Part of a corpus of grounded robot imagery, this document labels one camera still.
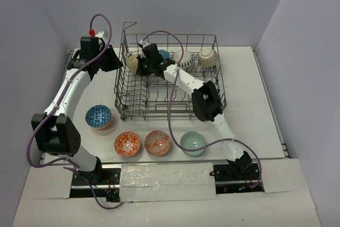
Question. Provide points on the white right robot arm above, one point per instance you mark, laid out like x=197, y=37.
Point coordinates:
x=206, y=102

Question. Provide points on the orange floral pattern bowl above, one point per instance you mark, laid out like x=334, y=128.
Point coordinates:
x=127, y=144

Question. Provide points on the black mounting rail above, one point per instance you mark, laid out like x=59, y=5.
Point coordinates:
x=224, y=176

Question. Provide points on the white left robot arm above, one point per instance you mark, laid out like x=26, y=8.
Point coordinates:
x=53, y=130

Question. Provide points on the orange geometric pattern bowl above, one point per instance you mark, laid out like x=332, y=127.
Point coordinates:
x=157, y=143

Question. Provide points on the white taped sheet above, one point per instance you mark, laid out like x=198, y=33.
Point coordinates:
x=167, y=182

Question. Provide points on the blue white patterned bowl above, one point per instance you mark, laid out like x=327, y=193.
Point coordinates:
x=98, y=116

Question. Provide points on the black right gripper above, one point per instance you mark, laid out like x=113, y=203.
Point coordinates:
x=140, y=71

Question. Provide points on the pale green bowl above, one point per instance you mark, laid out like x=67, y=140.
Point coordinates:
x=192, y=140

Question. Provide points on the tan bowl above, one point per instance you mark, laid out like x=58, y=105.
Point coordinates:
x=132, y=64

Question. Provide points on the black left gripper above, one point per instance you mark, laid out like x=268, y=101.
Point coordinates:
x=109, y=58

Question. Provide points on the white bowl orange rim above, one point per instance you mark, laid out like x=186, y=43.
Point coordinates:
x=185, y=61

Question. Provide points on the grey wire dish rack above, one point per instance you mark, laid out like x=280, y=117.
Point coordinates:
x=148, y=96

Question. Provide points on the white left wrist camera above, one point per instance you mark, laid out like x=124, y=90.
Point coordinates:
x=104, y=35

